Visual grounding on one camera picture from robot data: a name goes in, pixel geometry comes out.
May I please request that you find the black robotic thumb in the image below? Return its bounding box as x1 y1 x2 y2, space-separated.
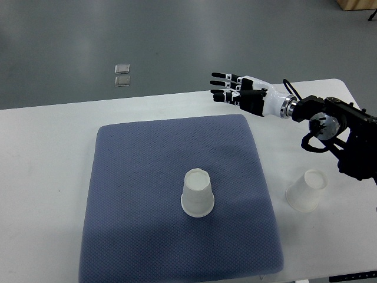
239 90 266 117

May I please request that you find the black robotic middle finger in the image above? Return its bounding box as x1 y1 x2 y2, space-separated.
210 80 242 90

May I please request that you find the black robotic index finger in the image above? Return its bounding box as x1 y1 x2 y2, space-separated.
211 72 242 83

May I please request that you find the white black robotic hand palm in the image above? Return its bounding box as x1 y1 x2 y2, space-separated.
237 76 290 118

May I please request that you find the black robotic little finger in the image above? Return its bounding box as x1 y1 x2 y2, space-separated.
213 91 240 104

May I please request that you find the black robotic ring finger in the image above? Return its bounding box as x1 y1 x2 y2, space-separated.
210 89 240 95

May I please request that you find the white paper cup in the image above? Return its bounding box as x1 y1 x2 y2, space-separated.
285 169 328 213
180 168 215 218

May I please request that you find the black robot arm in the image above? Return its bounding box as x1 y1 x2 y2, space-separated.
210 73 376 180

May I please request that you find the upper metal floor plate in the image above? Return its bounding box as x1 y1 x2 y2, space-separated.
114 63 130 74

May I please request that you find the wooden box corner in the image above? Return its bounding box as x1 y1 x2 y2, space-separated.
336 0 376 11

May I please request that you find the black tripod leg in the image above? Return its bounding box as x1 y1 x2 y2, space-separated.
368 9 377 21

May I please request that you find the blue grey fabric cushion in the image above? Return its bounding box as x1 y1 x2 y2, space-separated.
78 114 284 282

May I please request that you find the black table edge panel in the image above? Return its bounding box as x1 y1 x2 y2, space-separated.
329 271 376 282

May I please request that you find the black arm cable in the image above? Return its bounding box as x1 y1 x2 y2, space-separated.
282 78 303 101

